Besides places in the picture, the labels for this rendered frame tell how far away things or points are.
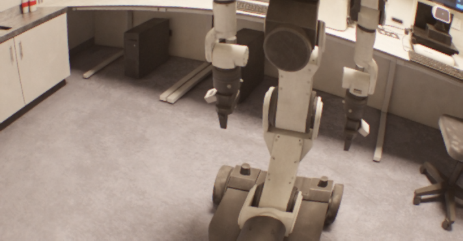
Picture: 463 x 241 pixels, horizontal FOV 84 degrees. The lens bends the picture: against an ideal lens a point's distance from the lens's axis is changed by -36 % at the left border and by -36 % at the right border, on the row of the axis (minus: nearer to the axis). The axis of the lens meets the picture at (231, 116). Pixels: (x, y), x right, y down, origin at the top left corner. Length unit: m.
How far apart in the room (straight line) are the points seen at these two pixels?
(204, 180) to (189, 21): 1.58
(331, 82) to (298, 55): 1.95
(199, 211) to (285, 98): 0.75
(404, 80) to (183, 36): 1.92
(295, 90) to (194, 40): 2.03
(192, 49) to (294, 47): 2.36
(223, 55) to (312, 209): 0.74
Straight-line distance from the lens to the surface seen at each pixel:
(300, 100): 1.20
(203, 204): 1.77
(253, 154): 2.10
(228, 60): 1.16
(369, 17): 1.01
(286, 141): 1.31
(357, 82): 1.12
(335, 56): 2.72
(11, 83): 2.65
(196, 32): 3.10
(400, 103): 2.79
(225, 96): 1.24
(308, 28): 0.89
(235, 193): 1.59
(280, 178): 1.32
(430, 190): 1.99
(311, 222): 1.49
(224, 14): 1.08
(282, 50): 0.87
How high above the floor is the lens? 1.24
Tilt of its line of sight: 31 degrees down
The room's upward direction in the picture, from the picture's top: 2 degrees clockwise
